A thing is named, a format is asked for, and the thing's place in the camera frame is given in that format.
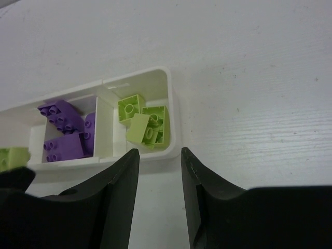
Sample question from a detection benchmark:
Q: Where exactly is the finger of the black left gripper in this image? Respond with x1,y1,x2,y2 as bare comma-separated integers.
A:
0,167,36,192

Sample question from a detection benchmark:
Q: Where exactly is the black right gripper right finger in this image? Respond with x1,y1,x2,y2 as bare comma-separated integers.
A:
181,147,331,248

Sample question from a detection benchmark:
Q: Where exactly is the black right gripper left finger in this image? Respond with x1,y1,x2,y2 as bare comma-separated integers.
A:
1,149,140,248

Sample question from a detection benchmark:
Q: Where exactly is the purple curved lego brick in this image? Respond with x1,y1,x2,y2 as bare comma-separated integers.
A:
44,132,89,162

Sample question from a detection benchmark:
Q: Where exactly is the purple curved studded lego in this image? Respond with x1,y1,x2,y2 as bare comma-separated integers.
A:
37,100,85,135

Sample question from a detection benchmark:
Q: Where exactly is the green lego brick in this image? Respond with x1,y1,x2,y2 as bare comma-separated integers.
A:
126,114,159,150
118,94,145,126
0,147,31,172
142,105,170,149

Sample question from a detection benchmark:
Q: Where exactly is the white three-compartment container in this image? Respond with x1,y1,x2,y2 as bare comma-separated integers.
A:
1,66,181,171

